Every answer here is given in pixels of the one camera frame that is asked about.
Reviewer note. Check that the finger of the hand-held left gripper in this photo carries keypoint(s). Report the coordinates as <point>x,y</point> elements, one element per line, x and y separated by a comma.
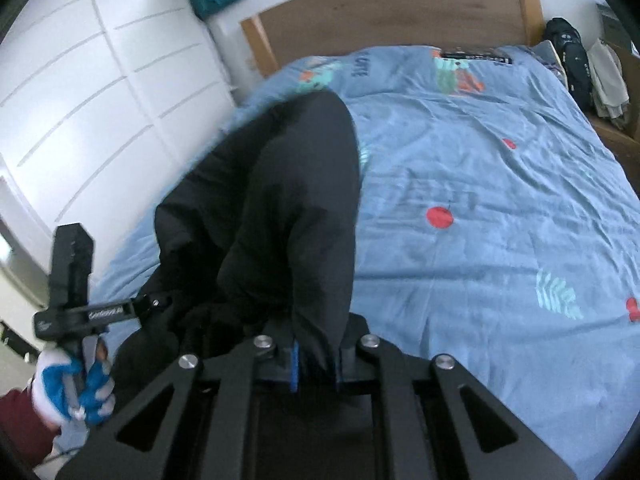
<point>152,303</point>

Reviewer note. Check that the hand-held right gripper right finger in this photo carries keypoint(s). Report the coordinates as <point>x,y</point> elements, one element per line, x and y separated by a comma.
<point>360,375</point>

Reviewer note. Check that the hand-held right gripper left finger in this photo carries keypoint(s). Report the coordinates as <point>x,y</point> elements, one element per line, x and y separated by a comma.
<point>295,370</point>

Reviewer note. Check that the black puffer coat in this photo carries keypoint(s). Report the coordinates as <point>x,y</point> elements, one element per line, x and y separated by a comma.
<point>280,200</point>

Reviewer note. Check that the person's left forearm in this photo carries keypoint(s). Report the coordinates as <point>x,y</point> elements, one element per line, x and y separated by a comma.
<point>22,430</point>

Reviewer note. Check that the beige clothes pile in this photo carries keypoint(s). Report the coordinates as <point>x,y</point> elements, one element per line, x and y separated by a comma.
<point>607,80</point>

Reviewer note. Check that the person's left hand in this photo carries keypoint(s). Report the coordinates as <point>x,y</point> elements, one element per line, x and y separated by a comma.
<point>60,390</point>

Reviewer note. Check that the white wardrobe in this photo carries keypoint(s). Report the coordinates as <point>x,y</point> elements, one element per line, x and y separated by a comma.
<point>100,85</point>

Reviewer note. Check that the bed with blue dinosaur cover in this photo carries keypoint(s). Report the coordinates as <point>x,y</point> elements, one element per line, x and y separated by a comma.
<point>475,185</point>

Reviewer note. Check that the black strip on blanket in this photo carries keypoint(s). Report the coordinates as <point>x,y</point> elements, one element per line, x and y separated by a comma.
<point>475,57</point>

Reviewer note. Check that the wooden bed headboard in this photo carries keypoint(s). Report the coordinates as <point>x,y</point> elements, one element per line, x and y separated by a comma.
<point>400,15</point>

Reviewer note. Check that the wooden dresser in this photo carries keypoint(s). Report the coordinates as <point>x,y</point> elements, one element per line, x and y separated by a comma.
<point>627,130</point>

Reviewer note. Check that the black backpack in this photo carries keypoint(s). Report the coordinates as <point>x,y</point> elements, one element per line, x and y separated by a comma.
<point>570,55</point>

